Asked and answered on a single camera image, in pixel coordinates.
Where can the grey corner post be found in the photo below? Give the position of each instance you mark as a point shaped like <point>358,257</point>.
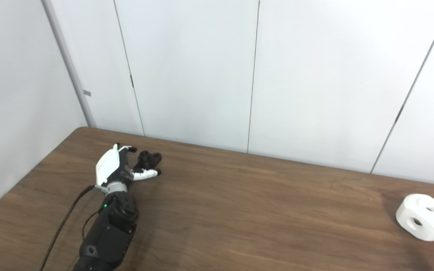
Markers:
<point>70,64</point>

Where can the black flanged holder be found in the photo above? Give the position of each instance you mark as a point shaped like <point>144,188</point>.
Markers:
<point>147,161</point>

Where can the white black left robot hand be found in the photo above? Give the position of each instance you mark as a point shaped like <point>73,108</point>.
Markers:
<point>108,165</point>

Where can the round white piece with holes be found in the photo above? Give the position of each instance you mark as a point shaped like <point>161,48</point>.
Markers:
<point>428,222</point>

